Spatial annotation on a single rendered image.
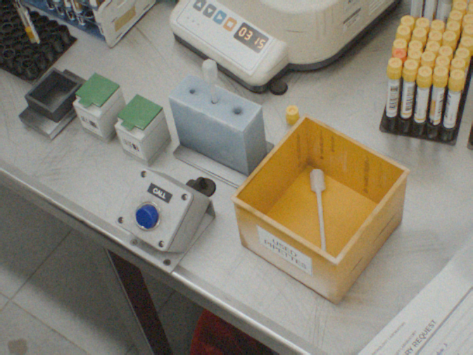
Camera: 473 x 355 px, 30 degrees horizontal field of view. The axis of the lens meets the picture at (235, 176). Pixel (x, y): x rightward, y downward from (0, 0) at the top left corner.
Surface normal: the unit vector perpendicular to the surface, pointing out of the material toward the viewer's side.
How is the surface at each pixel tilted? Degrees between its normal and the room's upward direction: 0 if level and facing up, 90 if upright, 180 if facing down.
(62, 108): 90
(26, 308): 0
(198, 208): 90
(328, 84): 0
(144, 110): 0
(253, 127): 90
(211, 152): 90
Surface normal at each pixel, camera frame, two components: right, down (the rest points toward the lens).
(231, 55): -0.38, -0.23
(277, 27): -0.55, 0.72
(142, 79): -0.10, -0.55
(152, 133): 0.81, 0.44
